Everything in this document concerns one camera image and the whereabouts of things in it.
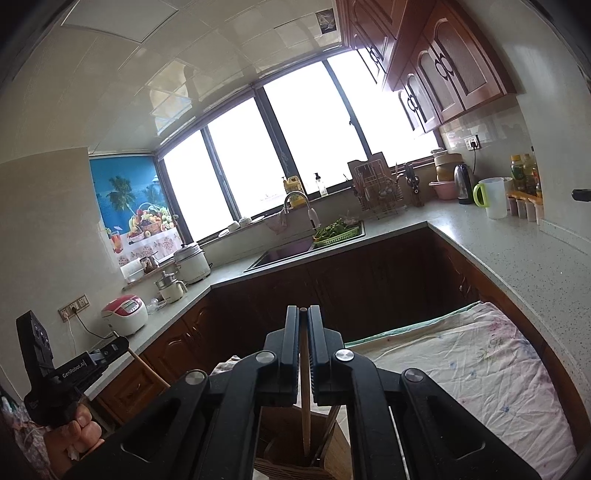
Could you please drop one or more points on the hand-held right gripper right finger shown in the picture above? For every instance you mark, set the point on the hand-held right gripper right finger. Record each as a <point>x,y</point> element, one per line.
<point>392,415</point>

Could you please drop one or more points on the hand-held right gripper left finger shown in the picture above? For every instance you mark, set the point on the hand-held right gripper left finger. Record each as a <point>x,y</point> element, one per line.
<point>221,406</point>

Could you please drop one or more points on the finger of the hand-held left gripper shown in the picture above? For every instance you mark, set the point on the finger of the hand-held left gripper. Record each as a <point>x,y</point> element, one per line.
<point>111,346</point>
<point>99,362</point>

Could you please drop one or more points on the light wooden chopstick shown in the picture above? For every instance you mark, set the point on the light wooden chopstick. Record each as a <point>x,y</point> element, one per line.
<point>147,370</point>
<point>305,415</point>

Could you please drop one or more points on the wooden utensil holder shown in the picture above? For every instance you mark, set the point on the wooden utensil holder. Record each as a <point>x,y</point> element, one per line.
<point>339,452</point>

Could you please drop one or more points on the person's left forearm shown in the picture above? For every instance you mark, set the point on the person's left forearm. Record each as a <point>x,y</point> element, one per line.
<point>23,443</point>

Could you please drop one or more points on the person's left hand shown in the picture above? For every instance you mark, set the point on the person's left hand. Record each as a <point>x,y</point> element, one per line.
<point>78,434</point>

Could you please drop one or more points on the red and white rice cooker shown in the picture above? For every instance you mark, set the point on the red and white rice cooker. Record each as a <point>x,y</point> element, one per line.
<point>124,316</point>

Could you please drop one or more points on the small white electric pot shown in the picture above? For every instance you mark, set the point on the small white electric pot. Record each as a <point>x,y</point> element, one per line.
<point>170,290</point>

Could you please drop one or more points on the white floral tablecloth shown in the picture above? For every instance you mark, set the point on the white floral tablecloth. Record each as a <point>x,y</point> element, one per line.
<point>461,360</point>

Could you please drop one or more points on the white steamer cooker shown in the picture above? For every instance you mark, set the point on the white steamer cooker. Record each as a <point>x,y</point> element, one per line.
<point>193,265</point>

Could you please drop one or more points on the wooden lower cabinets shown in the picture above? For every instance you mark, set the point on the wooden lower cabinets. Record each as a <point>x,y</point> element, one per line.
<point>369,277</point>

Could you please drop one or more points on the wooden cabinets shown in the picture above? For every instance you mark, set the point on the wooden cabinets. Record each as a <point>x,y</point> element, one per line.
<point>369,277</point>
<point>443,60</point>

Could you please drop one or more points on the tropical fruit window blind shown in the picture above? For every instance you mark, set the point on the tropical fruit window blind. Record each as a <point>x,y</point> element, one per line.
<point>124,198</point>

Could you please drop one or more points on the kitchen sink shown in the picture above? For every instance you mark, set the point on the kitchen sink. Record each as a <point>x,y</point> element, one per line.
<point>281,254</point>

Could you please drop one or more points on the white bowls on sill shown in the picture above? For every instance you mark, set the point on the white bowls on sill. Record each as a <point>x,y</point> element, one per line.
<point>238,224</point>

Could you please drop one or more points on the basket of green vegetables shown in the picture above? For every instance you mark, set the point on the basket of green vegetables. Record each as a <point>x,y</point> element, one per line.
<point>334,230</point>

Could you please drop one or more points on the grey kitchen countertop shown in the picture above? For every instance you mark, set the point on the grey kitchen countertop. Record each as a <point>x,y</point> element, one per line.
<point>508,258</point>

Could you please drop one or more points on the metal kitchen faucet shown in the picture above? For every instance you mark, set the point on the metal kitchen faucet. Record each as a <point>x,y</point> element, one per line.
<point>295,196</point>

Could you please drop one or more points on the knife block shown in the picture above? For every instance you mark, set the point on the knife block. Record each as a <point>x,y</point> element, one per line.
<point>413,187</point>

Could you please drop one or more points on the pink plastic basin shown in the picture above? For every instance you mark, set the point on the pink plastic basin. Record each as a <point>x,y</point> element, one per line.
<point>443,190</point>

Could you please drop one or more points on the yellow detergent bottle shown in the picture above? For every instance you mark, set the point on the yellow detergent bottle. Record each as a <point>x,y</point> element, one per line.
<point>293,184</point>

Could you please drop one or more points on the clear soap dispenser bottle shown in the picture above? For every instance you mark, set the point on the clear soap dispenser bottle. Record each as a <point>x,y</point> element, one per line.
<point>321,187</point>

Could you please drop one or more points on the steel electric kettle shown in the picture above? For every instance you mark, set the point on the steel electric kettle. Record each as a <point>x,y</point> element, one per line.
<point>463,184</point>

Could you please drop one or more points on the spice jar rack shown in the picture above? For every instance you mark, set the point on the spice jar rack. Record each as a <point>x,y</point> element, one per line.
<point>524,208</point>

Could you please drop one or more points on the stacked beige containers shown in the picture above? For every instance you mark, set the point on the stacked beige containers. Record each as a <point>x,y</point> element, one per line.
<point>447,166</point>

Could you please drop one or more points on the yellow cooking oil bottle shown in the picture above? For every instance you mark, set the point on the yellow cooking oil bottle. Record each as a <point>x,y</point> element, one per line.
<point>517,174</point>

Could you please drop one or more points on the kitchen window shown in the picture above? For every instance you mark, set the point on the kitchen window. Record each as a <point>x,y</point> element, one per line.
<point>300,129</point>

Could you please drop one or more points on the black wok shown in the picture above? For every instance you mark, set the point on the black wok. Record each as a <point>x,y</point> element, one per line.
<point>581,194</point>

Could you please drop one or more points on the wooden upper cabinets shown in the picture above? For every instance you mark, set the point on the wooden upper cabinets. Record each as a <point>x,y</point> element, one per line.
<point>443,60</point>

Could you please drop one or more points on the wall power outlet strip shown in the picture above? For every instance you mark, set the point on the wall power outlet strip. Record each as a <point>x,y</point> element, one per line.
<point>74,308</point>

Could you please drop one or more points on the white wall socket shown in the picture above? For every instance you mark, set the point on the white wall socket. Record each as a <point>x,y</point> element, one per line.
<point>472,142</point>

